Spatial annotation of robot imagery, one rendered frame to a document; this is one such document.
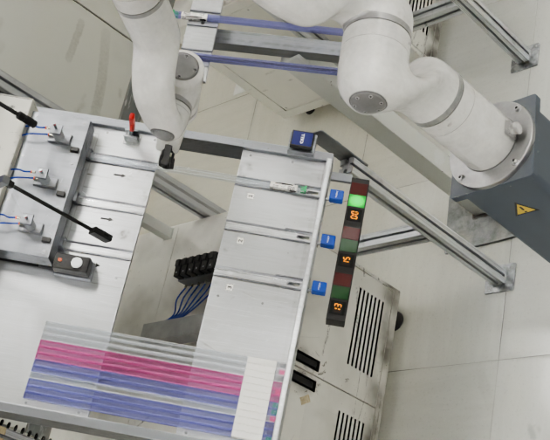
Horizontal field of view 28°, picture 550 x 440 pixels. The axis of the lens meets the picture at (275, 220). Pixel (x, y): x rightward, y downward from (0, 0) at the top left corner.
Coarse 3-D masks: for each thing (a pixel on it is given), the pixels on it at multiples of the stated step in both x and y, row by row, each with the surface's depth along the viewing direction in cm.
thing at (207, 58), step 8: (200, 56) 244; (208, 56) 244; (216, 56) 243; (224, 56) 243; (232, 64) 243; (240, 64) 243; (248, 64) 243; (256, 64) 242; (264, 64) 242; (272, 64) 242; (280, 64) 242; (288, 64) 242; (296, 64) 242; (312, 72) 242; (320, 72) 241; (328, 72) 241; (336, 72) 241
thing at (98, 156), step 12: (96, 156) 243; (108, 156) 243; (120, 156) 243; (156, 168) 242; (180, 168) 241; (192, 168) 241; (228, 180) 240; (240, 180) 240; (252, 180) 240; (264, 180) 240; (300, 192) 239
